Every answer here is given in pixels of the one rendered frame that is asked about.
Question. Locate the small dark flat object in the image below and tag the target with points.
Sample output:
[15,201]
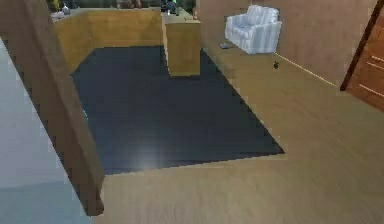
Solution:
[224,45]

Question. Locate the small black round object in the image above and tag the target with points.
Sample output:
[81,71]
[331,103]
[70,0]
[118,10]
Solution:
[276,65]

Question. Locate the yellow wooden kitchen counter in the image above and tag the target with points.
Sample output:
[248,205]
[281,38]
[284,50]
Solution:
[133,28]

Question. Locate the white striped armchair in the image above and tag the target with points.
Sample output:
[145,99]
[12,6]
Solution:
[255,30]

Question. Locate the white dish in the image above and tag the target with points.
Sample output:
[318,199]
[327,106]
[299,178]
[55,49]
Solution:
[58,14]

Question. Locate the brown wooden room door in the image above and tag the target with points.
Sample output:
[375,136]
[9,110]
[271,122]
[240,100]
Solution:
[368,63]

